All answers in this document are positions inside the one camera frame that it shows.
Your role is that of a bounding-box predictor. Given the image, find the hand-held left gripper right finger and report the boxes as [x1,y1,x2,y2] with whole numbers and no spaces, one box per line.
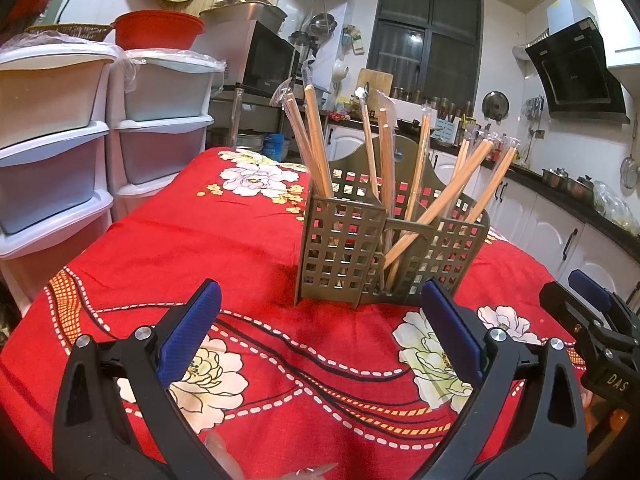
[395,279,588,480]

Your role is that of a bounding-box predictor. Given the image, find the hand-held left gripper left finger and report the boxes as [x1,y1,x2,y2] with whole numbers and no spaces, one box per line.
[52,279,251,480]

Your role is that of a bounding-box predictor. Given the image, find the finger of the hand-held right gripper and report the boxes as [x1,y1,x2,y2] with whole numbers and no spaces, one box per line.
[539,280,597,334]
[569,269,614,312]

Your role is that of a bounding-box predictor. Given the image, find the olive perforated utensil holder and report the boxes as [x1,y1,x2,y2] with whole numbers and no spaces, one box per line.
[292,136,491,308]

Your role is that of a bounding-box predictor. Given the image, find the group of wooden chopsticks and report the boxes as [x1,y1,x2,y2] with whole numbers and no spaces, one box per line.
[270,80,521,291]

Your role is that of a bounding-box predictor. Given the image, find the person's left hand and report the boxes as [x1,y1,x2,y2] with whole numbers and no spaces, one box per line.
[204,430,341,480]

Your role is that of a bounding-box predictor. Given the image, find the white kitchen base cabinets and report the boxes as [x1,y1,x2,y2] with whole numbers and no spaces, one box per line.
[325,122,640,311]

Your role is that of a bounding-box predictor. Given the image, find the clear plastic food bag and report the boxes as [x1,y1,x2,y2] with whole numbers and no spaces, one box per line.
[591,181,640,235]

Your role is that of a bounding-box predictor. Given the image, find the red floral blanket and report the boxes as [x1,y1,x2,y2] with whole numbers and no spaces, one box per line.
[0,146,591,476]

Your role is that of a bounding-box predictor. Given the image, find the group of sauce bottles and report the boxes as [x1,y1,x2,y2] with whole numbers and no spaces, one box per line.
[487,132,528,165]

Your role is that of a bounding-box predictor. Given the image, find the steel steamer pot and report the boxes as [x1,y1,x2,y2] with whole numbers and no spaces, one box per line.
[235,130,264,152]

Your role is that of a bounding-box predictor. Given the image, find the blue packet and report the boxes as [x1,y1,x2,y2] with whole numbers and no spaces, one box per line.
[261,132,287,160]

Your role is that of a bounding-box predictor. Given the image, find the hanging steel pot lid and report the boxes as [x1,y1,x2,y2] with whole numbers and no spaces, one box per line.
[481,91,511,122]

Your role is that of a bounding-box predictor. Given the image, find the blue and white knife block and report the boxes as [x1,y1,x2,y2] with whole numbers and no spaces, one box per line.
[434,116,459,143]

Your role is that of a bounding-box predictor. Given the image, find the black range hood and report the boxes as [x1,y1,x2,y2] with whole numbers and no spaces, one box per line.
[512,0,631,123]

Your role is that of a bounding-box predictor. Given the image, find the metal shelf rack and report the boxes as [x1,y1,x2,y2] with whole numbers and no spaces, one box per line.
[207,87,331,161]

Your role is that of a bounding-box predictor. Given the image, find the row of spice jars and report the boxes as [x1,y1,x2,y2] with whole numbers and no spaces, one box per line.
[391,86,473,116]

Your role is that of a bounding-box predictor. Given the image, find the blue-drawer plastic storage tower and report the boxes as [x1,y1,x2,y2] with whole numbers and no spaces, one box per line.
[107,49,226,223]

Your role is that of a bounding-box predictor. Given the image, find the wooden cutting board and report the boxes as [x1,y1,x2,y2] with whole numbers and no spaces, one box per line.
[356,68,394,103]

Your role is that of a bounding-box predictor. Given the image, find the cream-drawer plastic storage tower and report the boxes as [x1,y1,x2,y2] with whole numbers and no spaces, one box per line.
[0,42,118,311]

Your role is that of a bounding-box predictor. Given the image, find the dark window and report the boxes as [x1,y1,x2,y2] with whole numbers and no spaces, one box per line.
[366,0,483,106]

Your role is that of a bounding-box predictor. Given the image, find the microwave oven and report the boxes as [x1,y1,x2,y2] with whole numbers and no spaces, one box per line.
[192,19,301,98]

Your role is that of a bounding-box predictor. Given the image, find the red plastic basin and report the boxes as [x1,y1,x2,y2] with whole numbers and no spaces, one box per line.
[111,10,206,51]

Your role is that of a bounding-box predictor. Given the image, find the blender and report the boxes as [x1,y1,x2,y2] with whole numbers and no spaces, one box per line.
[290,30,321,63]

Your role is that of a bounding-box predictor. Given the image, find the woven wicker basket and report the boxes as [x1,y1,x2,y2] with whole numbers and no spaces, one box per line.
[24,22,113,42]

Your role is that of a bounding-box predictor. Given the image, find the stainless steel tray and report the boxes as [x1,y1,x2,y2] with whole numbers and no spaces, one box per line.
[199,1,288,28]

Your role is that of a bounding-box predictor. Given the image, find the hanging steel colander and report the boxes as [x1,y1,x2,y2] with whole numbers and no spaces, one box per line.
[309,13,337,37]

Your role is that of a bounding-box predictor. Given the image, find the hanging wire strainer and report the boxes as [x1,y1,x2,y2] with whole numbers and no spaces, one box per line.
[621,155,640,190]

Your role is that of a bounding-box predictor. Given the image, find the white wall cabinet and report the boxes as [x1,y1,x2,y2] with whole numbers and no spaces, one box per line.
[587,0,640,70]

